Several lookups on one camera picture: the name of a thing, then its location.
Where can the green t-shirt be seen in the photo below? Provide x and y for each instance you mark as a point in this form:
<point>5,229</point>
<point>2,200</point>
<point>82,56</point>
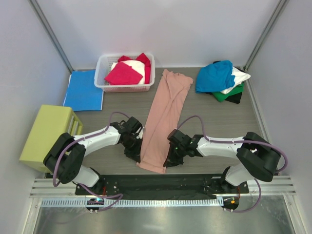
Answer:
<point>221,97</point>

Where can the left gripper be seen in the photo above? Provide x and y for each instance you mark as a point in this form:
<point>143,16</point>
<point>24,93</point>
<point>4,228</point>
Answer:
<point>135,154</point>

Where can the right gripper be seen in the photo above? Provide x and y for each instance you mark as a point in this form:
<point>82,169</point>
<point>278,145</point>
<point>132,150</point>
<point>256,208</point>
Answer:
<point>171,160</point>

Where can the white t-shirt in basket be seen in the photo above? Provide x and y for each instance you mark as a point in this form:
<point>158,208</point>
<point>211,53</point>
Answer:
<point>129,72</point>

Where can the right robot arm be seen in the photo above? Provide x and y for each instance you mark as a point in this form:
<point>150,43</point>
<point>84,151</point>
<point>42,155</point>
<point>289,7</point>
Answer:
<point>257,159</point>

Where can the pink t-shirt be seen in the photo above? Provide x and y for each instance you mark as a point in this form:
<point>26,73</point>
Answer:
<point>163,117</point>

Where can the blue t-shirt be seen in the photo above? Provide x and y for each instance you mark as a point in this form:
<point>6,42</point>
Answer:
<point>215,77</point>

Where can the white plastic basket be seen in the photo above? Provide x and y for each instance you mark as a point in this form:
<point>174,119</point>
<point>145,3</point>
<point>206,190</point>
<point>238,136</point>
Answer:
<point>103,68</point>

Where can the blue folder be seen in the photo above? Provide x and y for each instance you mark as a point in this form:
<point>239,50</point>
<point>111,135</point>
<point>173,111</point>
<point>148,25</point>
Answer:
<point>82,94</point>

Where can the yellow-green box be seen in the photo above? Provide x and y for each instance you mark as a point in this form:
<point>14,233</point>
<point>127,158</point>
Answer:
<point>51,121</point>

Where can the red t-shirt in basket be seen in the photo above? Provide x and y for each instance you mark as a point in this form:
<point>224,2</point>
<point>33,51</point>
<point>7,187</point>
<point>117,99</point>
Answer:
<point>142,58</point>

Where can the black t-shirt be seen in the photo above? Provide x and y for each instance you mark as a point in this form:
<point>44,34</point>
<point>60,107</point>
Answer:
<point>236,98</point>

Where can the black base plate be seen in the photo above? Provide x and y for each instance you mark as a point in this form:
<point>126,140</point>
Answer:
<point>166,186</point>

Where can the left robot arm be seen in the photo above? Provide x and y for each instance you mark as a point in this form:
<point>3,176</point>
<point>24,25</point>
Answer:
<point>65,157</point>

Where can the white t-shirt on pile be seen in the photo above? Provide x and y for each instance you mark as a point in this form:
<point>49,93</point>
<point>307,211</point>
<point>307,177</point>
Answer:
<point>239,77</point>

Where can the white slotted cable duct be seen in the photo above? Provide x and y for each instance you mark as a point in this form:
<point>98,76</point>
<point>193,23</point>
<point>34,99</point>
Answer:
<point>97,202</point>

